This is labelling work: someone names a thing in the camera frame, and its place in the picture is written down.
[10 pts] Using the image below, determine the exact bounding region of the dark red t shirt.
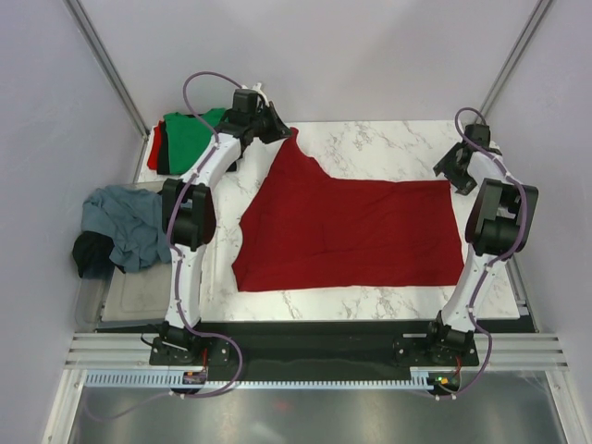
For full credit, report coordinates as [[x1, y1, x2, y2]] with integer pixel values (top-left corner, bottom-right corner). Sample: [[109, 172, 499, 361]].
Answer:
[[232, 129, 463, 292]]

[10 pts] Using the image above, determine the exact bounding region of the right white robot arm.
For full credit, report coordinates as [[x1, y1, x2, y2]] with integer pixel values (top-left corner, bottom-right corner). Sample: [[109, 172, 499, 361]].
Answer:
[[423, 122, 539, 365]]

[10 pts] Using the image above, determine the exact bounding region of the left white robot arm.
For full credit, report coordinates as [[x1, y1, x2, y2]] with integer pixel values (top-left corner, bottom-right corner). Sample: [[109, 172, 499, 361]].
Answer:
[[149, 85, 291, 365]]

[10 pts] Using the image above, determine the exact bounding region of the folded green t shirt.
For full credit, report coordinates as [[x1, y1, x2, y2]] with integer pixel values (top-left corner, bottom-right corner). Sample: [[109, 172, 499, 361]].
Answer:
[[164, 108, 226, 175]]

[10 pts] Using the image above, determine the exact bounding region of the folded black t shirt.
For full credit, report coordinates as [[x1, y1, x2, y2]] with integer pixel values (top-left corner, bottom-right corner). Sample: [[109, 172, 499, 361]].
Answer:
[[155, 110, 244, 177]]

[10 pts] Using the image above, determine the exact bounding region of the folded red t shirt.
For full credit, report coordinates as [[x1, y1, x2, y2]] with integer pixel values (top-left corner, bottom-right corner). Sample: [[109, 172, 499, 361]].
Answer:
[[146, 120, 163, 171]]

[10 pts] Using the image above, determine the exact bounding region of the grey blue t shirt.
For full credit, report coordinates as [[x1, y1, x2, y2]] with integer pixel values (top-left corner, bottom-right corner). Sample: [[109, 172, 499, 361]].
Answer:
[[81, 185, 171, 273]]

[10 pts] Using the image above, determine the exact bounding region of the black t shirt in bin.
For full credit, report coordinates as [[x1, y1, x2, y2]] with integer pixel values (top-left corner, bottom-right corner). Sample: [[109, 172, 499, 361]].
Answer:
[[71, 231, 125, 279]]

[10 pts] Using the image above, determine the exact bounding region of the grey plastic bin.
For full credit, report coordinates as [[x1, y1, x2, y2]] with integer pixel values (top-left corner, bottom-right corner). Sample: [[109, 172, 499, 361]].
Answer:
[[93, 182, 171, 323]]

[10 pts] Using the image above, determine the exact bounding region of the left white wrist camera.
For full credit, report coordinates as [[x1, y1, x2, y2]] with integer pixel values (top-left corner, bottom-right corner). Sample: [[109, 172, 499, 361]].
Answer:
[[231, 82, 269, 114]]

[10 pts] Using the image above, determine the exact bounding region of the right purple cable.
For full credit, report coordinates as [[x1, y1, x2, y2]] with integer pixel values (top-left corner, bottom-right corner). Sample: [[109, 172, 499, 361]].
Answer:
[[425, 106, 528, 402]]

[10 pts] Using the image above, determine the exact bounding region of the purple cable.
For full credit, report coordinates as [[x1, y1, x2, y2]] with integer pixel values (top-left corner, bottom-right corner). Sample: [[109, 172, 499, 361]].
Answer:
[[425, 106, 528, 402], [82, 69, 246, 422]]

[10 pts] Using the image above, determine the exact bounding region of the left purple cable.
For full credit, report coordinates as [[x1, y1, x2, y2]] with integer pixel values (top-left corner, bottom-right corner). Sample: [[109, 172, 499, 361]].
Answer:
[[82, 69, 246, 422]]

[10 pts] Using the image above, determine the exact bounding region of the aluminium rail front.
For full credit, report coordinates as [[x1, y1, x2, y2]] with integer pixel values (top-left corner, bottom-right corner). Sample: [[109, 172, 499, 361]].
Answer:
[[66, 331, 567, 370]]

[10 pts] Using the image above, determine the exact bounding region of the right aluminium frame post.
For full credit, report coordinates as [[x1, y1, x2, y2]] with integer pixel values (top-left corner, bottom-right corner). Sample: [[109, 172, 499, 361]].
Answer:
[[472, 0, 555, 122]]

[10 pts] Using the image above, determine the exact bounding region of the aluminium frame post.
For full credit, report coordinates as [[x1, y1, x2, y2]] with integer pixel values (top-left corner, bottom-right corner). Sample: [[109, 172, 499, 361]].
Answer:
[[63, 0, 150, 140], [472, 0, 555, 122]]

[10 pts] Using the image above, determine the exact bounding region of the left aluminium frame post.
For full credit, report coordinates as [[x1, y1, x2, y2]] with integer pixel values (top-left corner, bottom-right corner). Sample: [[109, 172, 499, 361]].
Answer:
[[63, 0, 150, 140]]

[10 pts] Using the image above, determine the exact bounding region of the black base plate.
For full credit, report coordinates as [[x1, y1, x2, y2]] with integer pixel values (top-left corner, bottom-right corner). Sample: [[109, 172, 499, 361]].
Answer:
[[149, 321, 479, 383]]

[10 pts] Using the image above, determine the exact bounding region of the white slotted cable duct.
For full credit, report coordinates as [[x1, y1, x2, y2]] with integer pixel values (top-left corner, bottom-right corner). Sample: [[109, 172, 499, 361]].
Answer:
[[84, 367, 433, 390]]

